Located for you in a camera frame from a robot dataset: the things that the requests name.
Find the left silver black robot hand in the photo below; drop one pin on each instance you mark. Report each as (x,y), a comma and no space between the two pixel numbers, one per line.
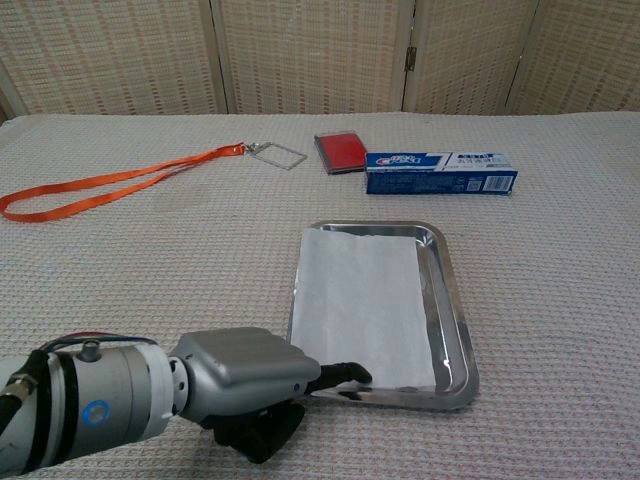
(240,365)

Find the white translucent paper sheet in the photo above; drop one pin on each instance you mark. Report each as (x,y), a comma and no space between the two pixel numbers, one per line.
(360,310)

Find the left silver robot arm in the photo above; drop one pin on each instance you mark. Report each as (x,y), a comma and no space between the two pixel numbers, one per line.
(125,395)

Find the stainless steel tray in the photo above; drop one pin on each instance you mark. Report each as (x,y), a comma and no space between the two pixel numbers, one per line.
(445,320)

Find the clear plastic badge holder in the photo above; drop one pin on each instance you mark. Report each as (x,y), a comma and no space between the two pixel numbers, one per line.
(277,157)

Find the red ink pad case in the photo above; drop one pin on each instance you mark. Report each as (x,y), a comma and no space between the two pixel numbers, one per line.
(342,150)

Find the blue toothpaste box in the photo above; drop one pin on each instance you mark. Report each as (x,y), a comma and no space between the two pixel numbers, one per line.
(440,181)

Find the beige waffle-weave tablecloth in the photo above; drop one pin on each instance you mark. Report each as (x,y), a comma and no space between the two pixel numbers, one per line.
(550,300)

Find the woven folding screen panel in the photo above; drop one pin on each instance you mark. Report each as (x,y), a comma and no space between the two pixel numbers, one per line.
(585,55)
(110,55)
(465,55)
(315,55)

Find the brass screen hinge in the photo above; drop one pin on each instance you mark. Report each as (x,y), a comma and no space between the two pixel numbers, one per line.
(411,58)

